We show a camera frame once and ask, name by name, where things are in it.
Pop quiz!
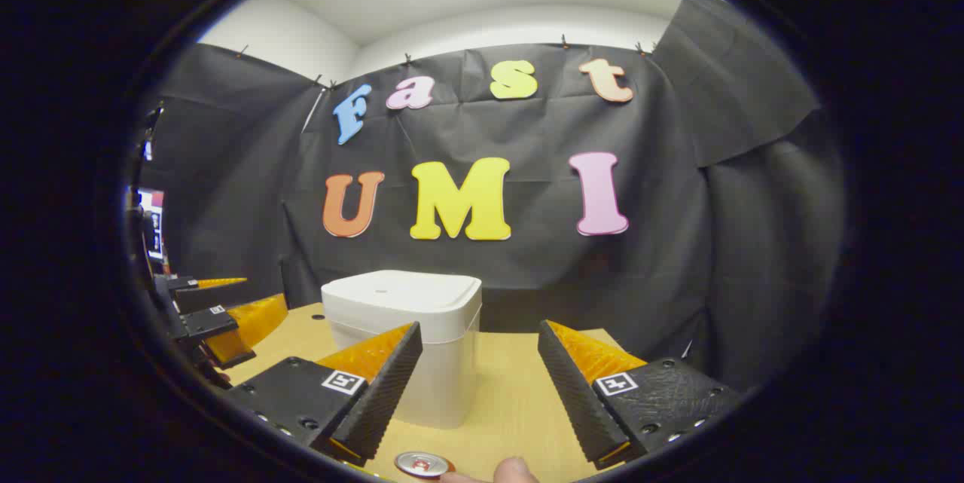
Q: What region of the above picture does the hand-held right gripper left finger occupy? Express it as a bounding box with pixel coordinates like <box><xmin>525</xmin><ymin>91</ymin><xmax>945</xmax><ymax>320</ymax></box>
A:
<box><xmin>224</xmin><ymin>322</ymin><xmax>424</xmax><ymax>467</ymax></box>

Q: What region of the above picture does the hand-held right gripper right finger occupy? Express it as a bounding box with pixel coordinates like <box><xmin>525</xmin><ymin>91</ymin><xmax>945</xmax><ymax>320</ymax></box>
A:
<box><xmin>537</xmin><ymin>319</ymin><xmax>746</xmax><ymax>471</ymax></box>

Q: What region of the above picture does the red pop can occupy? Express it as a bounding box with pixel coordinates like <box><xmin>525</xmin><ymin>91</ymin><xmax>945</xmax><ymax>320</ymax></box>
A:
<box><xmin>394</xmin><ymin>451</ymin><xmax>453</xmax><ymax>480</ymax></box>

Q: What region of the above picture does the white desktop garbage bin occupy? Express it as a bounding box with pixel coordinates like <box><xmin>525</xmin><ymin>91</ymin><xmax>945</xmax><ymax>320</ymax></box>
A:
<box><xmin>321</xmin><ymin>270</ymin><xmax>483</xmax><ymax>430</ymax></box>

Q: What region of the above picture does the wooden desktop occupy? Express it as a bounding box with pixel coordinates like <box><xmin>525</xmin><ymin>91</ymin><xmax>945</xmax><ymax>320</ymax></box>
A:
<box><xmin>218</xmin><ymin>302</ymin><xmax>648</xmax><ymax>483</ymax></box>

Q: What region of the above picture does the computer monitor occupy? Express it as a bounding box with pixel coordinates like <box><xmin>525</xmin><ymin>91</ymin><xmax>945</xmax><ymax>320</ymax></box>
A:
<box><xmin>136</xmin><ymin>188</ymin><xmax>166</xmax><ymax>261</ymax></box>

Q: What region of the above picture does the black backdrop cloth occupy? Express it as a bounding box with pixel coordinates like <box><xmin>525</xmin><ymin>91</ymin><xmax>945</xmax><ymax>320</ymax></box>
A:
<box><xmin>128</xmin><ymin>0</ymin><xmax>848</xmax><ymax>393</ymax></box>

